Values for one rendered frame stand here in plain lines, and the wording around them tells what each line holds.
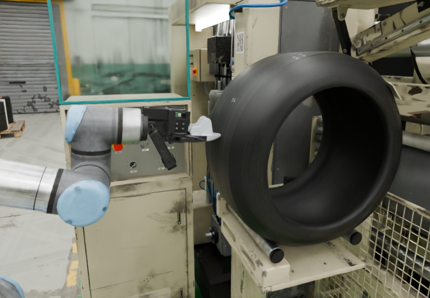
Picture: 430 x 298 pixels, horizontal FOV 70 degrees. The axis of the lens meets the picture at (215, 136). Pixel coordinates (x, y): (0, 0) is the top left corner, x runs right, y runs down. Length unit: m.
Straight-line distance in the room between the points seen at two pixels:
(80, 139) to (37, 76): 9.42
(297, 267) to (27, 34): 9.69
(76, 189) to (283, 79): 0.52
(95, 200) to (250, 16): 0.81
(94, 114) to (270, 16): 0.73
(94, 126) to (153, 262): 1.06
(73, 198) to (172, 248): 1.07
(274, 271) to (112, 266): 0.91
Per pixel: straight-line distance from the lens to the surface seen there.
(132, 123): 0.74
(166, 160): 0.79
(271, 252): 0.94
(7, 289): 1.05
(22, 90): 10.26
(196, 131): 0.79
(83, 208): 0.64
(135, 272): 1.69
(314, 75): 0.81
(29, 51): 10.17
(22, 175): 0.66
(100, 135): 0.74
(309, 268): 1.10
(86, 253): 1.61
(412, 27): 1.13
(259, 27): 1.17
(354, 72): 0.88
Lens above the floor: 1.44
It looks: 14 degrees down
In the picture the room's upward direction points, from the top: straight up
